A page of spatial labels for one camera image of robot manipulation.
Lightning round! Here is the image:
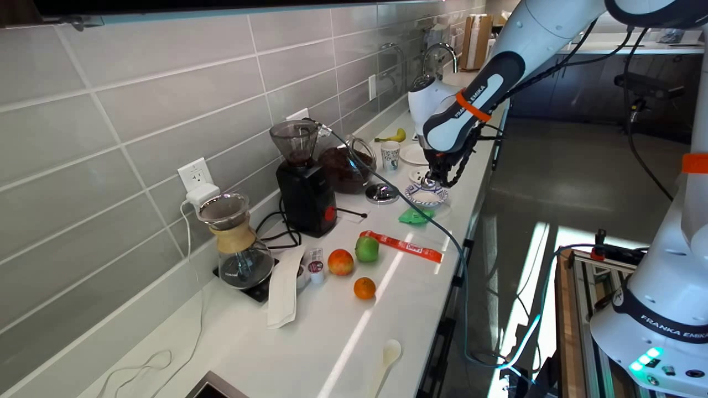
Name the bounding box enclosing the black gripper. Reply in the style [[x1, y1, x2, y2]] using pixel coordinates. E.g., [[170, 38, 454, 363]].
[[427, 145, 472, 185]]

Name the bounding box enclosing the large white paper plate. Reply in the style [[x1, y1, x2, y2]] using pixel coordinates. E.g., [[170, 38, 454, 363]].
[[400, 141, 427, 166]]

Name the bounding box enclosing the black jar lid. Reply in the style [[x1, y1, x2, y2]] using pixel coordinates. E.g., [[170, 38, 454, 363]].
[[365, 183, 397, 206]]

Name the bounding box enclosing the glass jar of coffee beans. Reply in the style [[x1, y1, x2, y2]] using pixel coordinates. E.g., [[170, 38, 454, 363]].
[[319, 149, 376, 195]]

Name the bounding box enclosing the blue patterned bowl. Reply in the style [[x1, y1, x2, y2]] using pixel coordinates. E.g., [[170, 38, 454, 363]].
[[406, 183, 448, 211]]

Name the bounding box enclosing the yellow banana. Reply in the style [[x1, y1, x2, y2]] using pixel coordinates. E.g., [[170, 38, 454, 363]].
[[374, 128, 406, 144]]

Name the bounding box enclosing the patterned paper cup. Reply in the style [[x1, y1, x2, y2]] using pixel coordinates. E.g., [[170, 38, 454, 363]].
[[381, 141, 400, 173]]

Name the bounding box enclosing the green cloth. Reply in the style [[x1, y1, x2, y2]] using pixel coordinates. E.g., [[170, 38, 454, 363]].
[[397, 208, 436, 228]]

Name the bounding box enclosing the red orange strip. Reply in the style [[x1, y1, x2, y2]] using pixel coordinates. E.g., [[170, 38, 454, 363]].
[[358, 231, 443, 263]]

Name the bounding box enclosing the green apple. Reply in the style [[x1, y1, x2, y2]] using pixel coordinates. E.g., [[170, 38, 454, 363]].
[[353, 236, 377, 265]]

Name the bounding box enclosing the red orange peach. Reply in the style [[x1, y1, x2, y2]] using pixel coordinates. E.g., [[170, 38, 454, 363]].
[[327, 250, 353, 276]]

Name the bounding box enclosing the black coffee grinder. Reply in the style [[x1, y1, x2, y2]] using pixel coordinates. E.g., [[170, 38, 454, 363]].
[[270, 120, 337, 236]]

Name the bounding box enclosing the small orange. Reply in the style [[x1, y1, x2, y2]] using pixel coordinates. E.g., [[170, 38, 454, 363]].
[[353, 276, 376, 301]]

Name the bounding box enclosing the white plastic spoon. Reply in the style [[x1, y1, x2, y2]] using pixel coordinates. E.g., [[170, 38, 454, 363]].
[[372, 338, 402, 398]]

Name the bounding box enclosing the white folded towel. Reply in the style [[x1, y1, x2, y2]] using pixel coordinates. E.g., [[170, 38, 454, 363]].
[[268, 246, 306, 329]]

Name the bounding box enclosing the glass pour over carafe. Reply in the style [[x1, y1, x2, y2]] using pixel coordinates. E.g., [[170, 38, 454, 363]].
[[199, 193, 275, 290]]

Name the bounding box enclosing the white power adapter outlet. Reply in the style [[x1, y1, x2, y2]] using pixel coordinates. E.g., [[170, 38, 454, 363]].
[[176, 158, 219, 211]]

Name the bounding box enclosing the white light switch plate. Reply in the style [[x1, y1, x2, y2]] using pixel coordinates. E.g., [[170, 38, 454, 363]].
[[368, 72, 377, 101]]

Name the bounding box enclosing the black cable over counter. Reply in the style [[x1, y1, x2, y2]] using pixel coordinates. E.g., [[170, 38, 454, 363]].
[[322, 124, 466, 267]]

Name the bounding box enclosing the white wall outlet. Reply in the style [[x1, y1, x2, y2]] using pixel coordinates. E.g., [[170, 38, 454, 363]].
[[286, 108, 309, 122]]

